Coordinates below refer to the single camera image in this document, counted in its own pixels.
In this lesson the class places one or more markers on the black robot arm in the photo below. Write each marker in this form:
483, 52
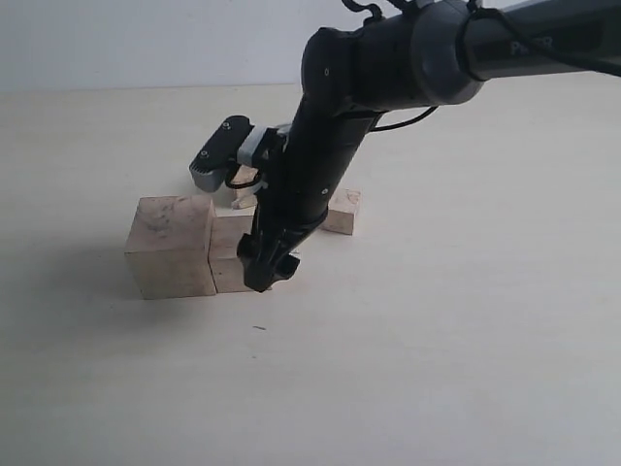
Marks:
431, 54

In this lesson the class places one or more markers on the second largest wooden cube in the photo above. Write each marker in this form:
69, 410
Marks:
227, 269

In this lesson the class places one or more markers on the smallest wooden cube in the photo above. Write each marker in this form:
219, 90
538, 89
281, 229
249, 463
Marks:
343, 210

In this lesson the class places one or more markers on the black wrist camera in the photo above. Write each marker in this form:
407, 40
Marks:
218, 156

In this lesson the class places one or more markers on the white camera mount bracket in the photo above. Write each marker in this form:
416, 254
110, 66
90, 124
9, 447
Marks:
260, 143

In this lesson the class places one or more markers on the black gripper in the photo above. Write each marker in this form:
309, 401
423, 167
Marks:
301, 182

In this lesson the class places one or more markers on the third largest wooden cube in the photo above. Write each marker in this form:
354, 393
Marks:
244, 198

